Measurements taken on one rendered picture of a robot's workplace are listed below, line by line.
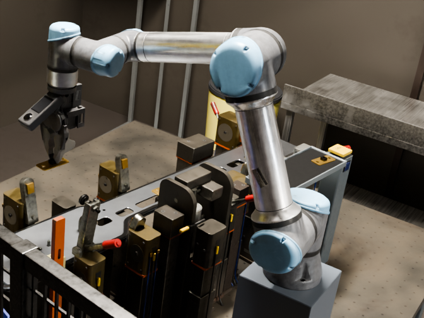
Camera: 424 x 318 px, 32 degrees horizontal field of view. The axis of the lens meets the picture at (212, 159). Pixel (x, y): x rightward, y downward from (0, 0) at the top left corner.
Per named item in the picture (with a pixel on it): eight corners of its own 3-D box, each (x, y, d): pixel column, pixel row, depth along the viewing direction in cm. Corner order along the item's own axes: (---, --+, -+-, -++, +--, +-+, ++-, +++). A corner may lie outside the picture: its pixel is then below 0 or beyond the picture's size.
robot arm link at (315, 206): (329, 238, 185) (339, 191, 179) (310, 262, 174) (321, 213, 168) (285, 222, 189) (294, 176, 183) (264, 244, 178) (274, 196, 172)
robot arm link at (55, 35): (69, 32, 171) (41, 23, 174) (67, 76, 176) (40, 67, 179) (89, 26, 177) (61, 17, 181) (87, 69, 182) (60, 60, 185)
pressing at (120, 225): (262, 132, 293) (263, 129, 292) (309, 153, 281) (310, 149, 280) (-42, 256, 193) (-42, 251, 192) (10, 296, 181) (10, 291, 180)
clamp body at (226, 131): (213, 187, 308) (224, 108, 292) (238, 200, 301) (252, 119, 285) (200, 193, 302) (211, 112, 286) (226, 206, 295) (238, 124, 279)
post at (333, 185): (312, 253, 270) (335, 147, 251) (329, 263, 266) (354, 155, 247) (300, 261, 265) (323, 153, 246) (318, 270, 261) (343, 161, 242)
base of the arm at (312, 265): (330, 270, 189) (337, 238, 185) (306, 298, 177) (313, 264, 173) (278, 248, 195) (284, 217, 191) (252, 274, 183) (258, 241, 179)
